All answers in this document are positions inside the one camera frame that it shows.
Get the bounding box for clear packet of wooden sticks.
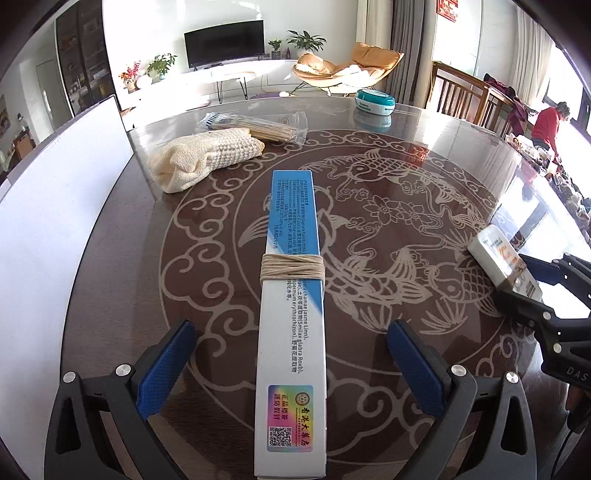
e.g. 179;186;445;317
196;111;309;145

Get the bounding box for grey curtain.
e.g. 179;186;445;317
385;0;437;110

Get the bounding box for person's right hand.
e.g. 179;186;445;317
568;384;591;431

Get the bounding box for white television console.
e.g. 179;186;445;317
124;58;301;105

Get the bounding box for dark red clothes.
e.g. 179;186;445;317
484;73;539;136

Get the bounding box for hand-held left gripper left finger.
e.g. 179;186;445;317
45;319;199;480

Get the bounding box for long white-blue box with string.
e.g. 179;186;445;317
255;170;329;479

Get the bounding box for dark glass cabinet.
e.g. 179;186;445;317
55;0;117;117

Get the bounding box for orange lounge chair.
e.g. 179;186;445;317
293;42;404;97

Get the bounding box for black television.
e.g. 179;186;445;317
184;19;267;70

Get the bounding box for side table with hairpin legs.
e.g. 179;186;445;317
210;71;257;103

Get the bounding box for red flower plant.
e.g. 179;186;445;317
119;61;142;91

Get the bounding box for white sheer curtain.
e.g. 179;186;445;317
355;0;393;49

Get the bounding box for wooden chair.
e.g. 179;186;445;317
431;61;498;128

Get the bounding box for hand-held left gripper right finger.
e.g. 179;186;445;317
387;319;539;480

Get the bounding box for large leafy potted plant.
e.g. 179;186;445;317
287;30;328;53

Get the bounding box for white box with gold print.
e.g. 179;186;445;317
467;225;543;301

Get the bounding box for cream knitted cloth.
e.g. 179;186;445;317
148;128;265;193

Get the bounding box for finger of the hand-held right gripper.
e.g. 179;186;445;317
494;287;591;344
519;254;591;301

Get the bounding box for teal round tin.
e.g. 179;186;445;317
355;89;397;116

